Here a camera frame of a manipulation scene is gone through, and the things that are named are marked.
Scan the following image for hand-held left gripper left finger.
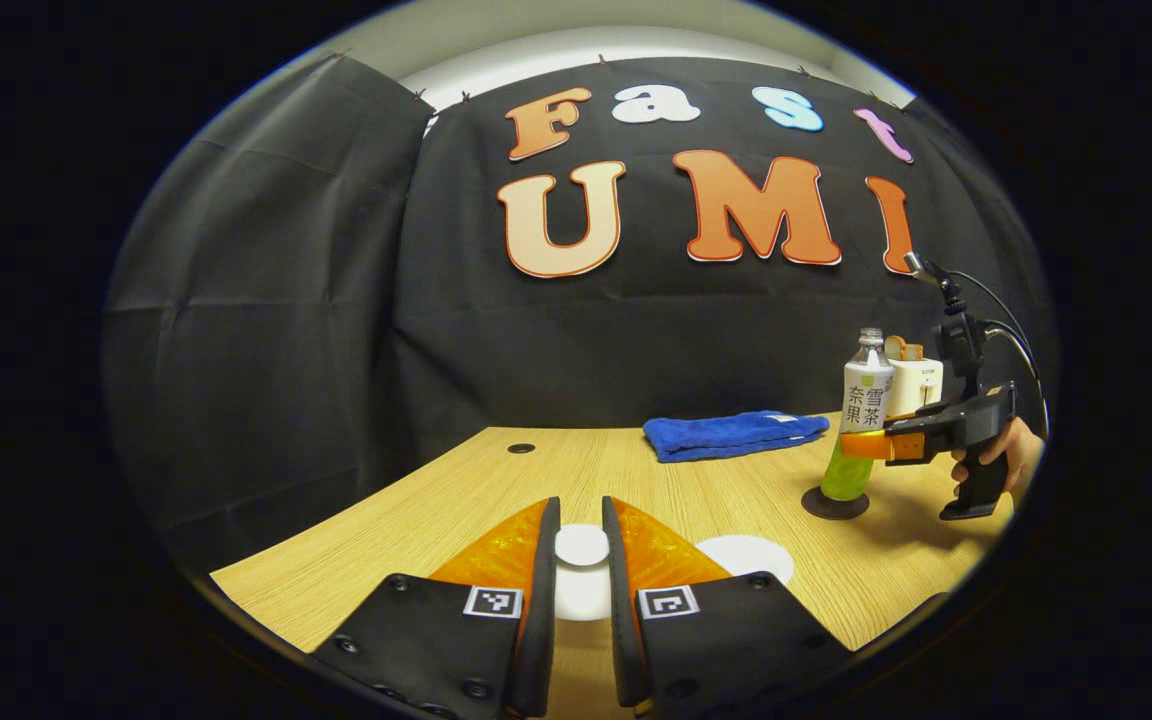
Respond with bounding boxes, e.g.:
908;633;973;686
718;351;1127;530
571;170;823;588
311;495;562;719

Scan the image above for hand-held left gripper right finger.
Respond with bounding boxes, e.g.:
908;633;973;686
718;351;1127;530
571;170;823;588
603;495;852;711

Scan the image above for clear green-label water bottle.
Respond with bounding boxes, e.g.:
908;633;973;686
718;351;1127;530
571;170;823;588
821;327;897;503

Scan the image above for dark round coaster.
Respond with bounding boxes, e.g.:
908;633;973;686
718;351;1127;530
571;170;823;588
801;485;871;521

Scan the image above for white teacup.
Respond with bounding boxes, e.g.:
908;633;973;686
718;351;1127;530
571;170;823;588
696;534;795;586

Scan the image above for white toaster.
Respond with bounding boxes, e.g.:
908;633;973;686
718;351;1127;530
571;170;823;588
881;355;945;419

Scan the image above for blue towel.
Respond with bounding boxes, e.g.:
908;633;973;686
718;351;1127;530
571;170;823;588
643;410;831;463

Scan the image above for black backdrop cloth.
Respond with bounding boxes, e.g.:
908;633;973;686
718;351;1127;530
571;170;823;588
104;55;1052;561

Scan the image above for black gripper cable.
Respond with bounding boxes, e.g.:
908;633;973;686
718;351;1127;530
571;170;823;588
956;268;1052;441

